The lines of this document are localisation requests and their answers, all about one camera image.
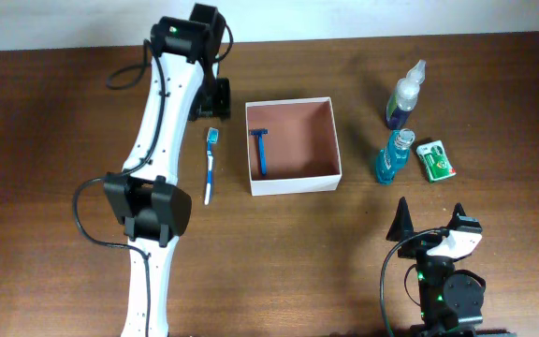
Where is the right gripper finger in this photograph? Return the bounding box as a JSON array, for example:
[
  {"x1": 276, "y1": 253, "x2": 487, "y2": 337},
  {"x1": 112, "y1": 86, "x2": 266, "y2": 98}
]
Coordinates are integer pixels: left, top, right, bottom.
[
  {"x1": 449, "y1": 203, "x2": 466, "y2": 228},
  {"x1": 386, "y1": 197, "x2": 415, "y2": 242}
]

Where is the blue white toothbrush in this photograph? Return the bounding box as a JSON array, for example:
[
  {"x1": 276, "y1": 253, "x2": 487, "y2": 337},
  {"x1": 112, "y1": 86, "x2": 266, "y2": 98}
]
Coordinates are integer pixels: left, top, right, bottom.
[{"x1": 204, "y1": 127, "x2": 219, "y2": 205}]

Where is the blue disposable razor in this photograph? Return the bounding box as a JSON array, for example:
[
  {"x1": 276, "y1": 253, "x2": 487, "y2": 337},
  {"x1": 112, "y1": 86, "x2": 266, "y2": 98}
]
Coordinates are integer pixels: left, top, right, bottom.
[{"x1": 249, "y1": 128, "x2": 269, "y2": 176}]

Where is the blue mouthwash bottle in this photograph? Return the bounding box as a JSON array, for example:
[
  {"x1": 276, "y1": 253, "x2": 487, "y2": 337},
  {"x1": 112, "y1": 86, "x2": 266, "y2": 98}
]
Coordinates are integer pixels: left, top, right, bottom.
[{"x1": 375, "y1": 128, "x2": 415, "y2": 184}]

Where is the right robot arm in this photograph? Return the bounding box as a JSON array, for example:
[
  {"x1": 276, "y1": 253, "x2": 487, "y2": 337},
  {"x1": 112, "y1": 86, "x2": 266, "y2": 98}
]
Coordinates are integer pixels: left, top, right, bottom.
[{"x1": 379, "y1": 198, "x2": 512, "y2": 337}]

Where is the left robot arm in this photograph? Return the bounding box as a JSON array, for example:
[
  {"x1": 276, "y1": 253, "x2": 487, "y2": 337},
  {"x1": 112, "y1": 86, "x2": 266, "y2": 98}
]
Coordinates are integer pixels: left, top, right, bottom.
[{"x1": 103, "y1": 4, "x2": 231, "y2": 336}]

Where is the green soap packet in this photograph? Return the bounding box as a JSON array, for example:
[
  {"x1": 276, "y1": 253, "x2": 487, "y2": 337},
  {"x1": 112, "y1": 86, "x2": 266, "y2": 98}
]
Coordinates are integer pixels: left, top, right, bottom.
[{"x1": 415, "y1": 140, "x2": 457, "y2": 183}]

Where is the white cardboard box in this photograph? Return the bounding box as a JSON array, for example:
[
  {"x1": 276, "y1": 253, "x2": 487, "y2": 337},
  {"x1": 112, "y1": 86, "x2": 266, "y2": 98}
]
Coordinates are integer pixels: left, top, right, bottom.
[{"x1": 245, "y1": 96, "x2": 342, "y2": 197}]

